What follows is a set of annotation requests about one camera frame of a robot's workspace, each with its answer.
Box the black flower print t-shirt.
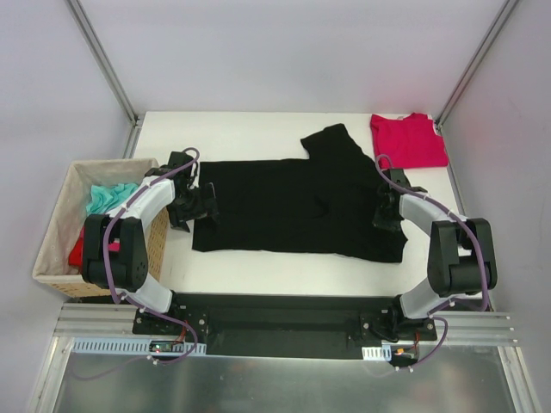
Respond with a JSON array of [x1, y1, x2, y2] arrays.
[[192, 124, 407, 263]]

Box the wicker laundry basket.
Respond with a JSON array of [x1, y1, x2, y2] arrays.
[[32, 157, 170, 298]]

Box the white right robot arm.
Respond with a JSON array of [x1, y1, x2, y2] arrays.
[[373, 169, 498, 340]]

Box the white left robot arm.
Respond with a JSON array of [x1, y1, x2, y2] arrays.
[[82, 148, 220, 335]]

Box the folded red t-shirt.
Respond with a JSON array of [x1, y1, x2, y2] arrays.
[[369, 113, 449, 169]]

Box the teal t-shirt in basket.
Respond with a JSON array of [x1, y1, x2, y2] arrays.
[[86, 183, 139, 216]]

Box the red t-shirt in basket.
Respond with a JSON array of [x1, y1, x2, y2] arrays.
[[68, 228, 120, 269]]

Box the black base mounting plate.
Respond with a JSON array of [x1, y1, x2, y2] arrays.
[[133, 293, 436, 360]]

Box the right white cable duct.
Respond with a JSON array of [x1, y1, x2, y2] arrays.
[[361, 345, 418, 361]]

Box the white cable duct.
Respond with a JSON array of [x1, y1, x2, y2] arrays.
[[361, 345, 418, 361], [72, 337, 207, 357]]

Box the aluminium front rail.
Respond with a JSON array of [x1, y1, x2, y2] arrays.
[[53, 303, 521, 347]]

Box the right aluminium frame post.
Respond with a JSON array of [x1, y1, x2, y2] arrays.
[[435, 0, 522, 132]]

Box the aluminium frame post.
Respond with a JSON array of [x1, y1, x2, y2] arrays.
[[435, 0, 522, 132], [65, 0, 139, 126]]

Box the left white cable duct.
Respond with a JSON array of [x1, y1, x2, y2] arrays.
[[72, 337, 207, 357]]

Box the left aluminium frame post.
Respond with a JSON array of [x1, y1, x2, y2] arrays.
[[65, 0, 139, 126]]

